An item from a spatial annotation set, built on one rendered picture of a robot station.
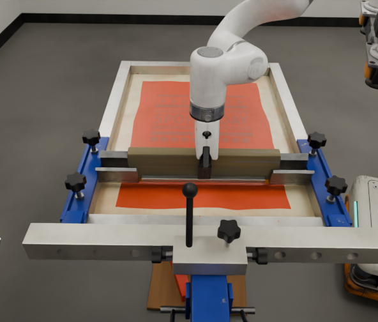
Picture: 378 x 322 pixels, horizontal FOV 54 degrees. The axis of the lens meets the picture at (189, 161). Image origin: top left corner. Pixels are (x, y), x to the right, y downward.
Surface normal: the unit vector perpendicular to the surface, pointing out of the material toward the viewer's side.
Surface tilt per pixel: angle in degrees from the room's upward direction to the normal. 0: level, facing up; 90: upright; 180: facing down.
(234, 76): 92
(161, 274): 0
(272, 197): 0
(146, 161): 90
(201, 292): 0
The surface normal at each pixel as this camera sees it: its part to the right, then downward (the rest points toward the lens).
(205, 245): 0.01, -0.76
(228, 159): 0.00, 0.65
